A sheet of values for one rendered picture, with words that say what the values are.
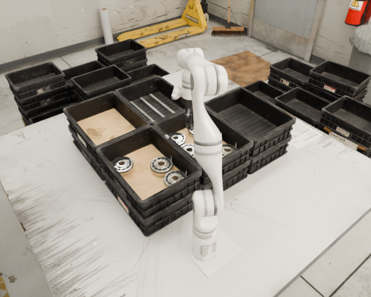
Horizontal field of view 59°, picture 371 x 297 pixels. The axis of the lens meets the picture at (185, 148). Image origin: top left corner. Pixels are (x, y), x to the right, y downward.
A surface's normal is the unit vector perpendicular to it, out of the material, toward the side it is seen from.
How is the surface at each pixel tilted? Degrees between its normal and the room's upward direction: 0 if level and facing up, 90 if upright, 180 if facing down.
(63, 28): 90
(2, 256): 0
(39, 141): 0
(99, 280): 0
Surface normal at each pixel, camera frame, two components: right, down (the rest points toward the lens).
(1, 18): 0.61, 0.52
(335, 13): -0.79, 0.40
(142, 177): 0.00, -0.76
